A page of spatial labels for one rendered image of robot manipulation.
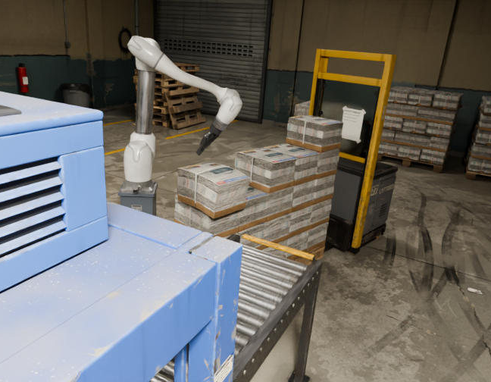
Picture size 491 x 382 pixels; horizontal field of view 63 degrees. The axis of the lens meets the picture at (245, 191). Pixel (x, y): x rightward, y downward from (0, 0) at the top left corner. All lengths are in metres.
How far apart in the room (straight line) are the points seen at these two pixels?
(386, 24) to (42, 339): 9.00
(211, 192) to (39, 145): 1.95
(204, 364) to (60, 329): 0.30
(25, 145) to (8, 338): 0.21
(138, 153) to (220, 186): 0.50
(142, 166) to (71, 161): 1.79
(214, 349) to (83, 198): 0.31
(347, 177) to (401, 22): 5.60
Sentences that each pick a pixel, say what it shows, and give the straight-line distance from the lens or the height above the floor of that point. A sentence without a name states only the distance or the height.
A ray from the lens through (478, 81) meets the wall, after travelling 9.07.
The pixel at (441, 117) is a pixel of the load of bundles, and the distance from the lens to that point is 7.49.
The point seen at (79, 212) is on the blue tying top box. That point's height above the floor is 1.61.
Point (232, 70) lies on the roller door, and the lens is 10.40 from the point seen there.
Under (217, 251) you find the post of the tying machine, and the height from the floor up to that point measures 1.55.
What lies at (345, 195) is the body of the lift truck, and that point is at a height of 0.51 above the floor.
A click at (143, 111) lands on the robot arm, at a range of 2.51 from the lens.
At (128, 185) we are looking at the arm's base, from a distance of 2.42.
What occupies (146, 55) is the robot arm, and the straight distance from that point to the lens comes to 2.31.
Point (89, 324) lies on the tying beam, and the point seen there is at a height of 1.55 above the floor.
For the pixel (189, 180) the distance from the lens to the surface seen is 2.58.
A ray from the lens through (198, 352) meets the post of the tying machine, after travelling 0.71.
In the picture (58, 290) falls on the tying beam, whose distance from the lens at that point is 0.57.
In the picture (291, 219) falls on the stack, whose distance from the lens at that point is 3.28.
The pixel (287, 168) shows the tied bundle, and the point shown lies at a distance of 3.03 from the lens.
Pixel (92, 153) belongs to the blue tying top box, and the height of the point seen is 1.69.
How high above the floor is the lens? 1.85
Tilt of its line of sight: 20 degrees down
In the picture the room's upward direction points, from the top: 4 degrees clockwise
